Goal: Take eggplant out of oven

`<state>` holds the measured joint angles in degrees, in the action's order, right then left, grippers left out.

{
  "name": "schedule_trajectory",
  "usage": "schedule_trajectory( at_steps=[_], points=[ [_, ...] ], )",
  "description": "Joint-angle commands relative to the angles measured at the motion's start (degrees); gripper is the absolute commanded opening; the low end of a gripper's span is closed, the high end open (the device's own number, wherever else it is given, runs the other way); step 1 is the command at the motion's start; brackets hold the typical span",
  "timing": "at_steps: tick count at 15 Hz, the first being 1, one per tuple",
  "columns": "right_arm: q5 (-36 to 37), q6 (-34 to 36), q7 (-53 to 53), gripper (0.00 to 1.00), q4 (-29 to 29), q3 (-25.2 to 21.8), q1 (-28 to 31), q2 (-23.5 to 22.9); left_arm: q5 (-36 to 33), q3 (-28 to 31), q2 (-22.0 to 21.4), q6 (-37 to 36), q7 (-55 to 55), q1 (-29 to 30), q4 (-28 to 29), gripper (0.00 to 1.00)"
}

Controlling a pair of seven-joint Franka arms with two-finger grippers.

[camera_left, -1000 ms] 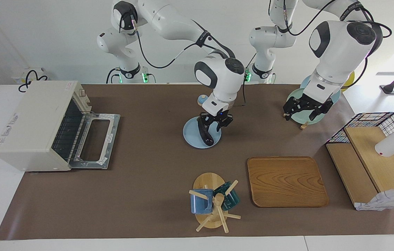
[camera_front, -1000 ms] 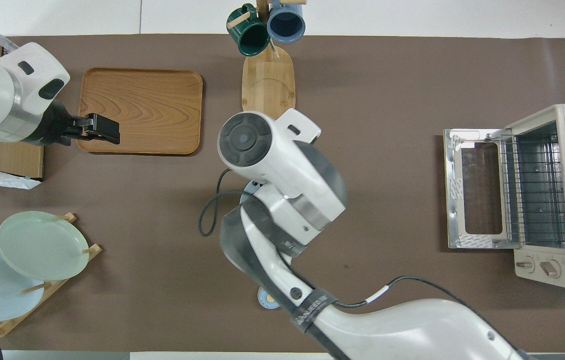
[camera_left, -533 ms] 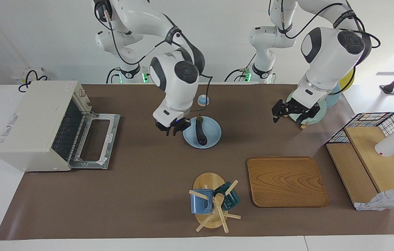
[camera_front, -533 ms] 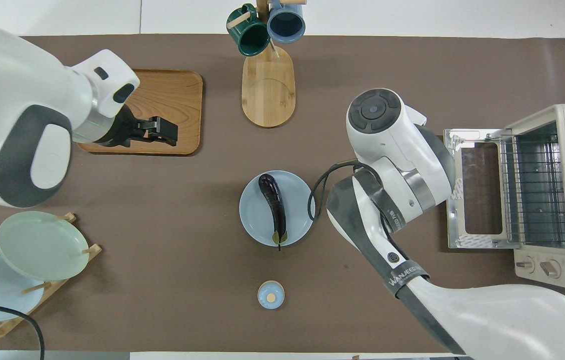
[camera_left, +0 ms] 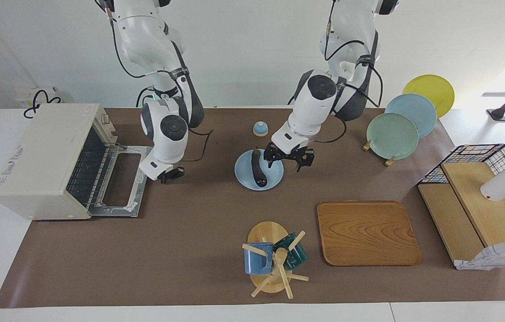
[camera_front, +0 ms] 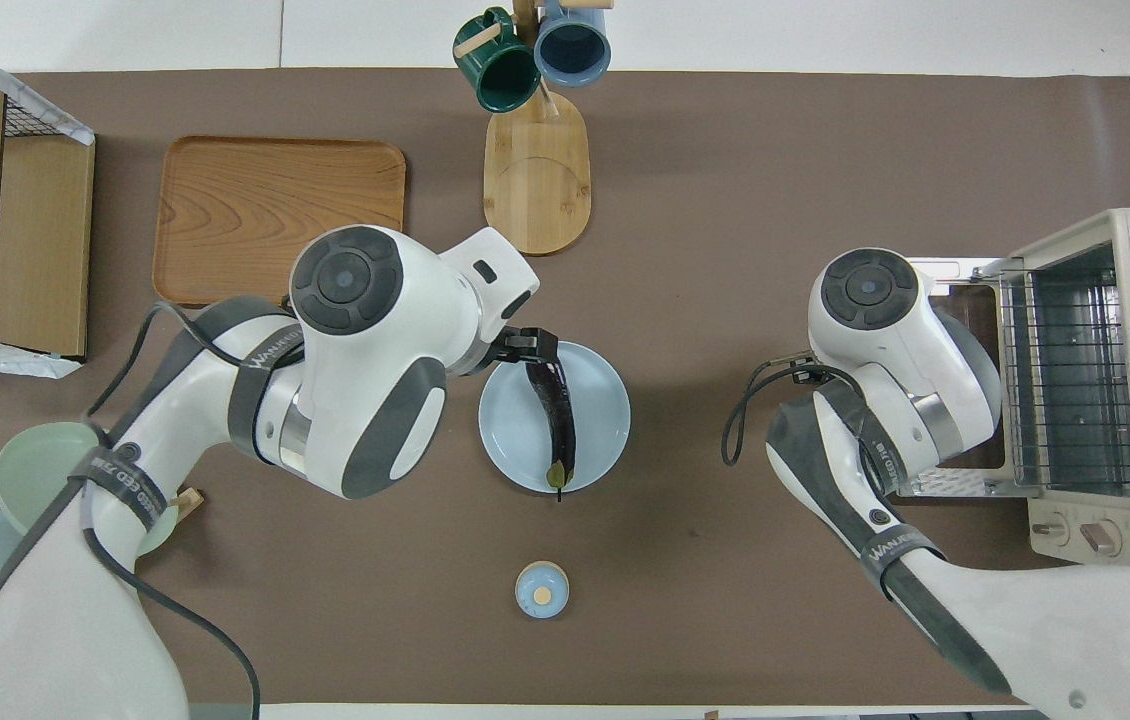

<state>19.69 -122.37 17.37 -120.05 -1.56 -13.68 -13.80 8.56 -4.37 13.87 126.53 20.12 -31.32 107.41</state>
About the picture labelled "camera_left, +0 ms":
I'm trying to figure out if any dark purple eggplant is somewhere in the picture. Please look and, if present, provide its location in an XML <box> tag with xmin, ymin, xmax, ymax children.
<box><xmin>251</xmin><ymin>149</ymin><xmax>269</xmax><ymax>187</ymax></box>

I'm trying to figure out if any small light blue plate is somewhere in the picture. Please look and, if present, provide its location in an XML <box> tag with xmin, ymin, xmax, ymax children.
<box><xmin>235</xmin><ymin>149</ymin><xmax>285</xmax><ymax>192</ymax></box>

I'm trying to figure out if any glass oven door silver handle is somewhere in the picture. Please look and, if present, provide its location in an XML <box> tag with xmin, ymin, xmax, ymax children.
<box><xmin>86</xmin><ymin>144</ymin><xmax>155</xmax><ymax>218</ymax></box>

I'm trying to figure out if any cream toaster oven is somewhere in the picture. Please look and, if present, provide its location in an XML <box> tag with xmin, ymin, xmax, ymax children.
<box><xmin>0</xmin><ymin>104</ymin><xmax>119</xmax><ymax>220</ymax></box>

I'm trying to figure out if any brown table mat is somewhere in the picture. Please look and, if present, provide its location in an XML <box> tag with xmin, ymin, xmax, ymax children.
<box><xmin>0</xmin><ymin>106</ymin><xmax>505</xmax><ymax>309</ymax></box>

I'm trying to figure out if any wooden mug tree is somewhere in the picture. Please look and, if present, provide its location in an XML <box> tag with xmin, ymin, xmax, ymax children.
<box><xmin>241</xmin><ymin>221</ymin><xmax>310</xmax><ymax>299</ymax></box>

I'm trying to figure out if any wooden plate rack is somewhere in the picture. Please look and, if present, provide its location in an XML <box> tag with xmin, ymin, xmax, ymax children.
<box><xmin>362</xmin><ymin>139</ymin><xmax>397</xmax><ymax>167</ymax></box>

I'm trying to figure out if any pale green plate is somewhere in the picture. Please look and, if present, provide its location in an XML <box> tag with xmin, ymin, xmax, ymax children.
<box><xmin>366</xmin><ymin>113</ymin><xmax>419</xmax><ymax>160</ymax></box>

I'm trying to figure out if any dark green mug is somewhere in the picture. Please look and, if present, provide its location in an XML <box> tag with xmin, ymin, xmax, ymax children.
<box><xmin>273</xmin><ymin>233</ymin><xmax>308</xmax><ymax>271</ymax></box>

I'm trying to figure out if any wooden serving tray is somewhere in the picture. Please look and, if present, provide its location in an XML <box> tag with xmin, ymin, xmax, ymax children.
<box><xmin>316</xmin><ymin>200</ymin><xmax>422</xmax><ymax>267</ymax></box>

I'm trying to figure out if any blue mug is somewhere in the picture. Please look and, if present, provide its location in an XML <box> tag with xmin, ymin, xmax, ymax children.
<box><xmin>244</xmin><ymin>242</ymin><xmax>274</xmax><ymax>275</ymax></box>

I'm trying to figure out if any large light blue plate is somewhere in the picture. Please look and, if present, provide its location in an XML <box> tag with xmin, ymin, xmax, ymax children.
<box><xmin>385</xmin><ymin>93</ymin><xmax>438</xmax><ymax>139</ymax></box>

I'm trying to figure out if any yellow plate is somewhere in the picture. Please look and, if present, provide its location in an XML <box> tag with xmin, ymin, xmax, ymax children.
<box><xmin>402</xmin><ymin>74</ymin><xmax>455</xmax><ymax>119</ymax></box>

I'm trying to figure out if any wooden step shelf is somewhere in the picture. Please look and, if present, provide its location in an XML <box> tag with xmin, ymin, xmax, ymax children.
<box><xmin>418</xmin><ymin>162</ymin><xmax>505</xmax><ymax>264</ymax></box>

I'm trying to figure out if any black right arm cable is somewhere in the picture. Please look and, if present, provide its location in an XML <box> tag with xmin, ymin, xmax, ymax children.
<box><xmin>185</xmin><ymin>129</ymin><xmax>214</xmax><ymax>162</ymax></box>

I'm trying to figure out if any metal oven wire rack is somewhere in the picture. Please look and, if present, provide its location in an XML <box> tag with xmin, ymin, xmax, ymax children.
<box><xmin>66</xmin><ymin>127</ymin><xmax>117</xmax><ymax>207</ymax></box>

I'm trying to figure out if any black wire basket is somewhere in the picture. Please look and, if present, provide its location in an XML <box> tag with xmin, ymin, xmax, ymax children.
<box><xmin>417</xmin><ymin>144</ymin><xmax>505</xmax><ymax>271</ymax></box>

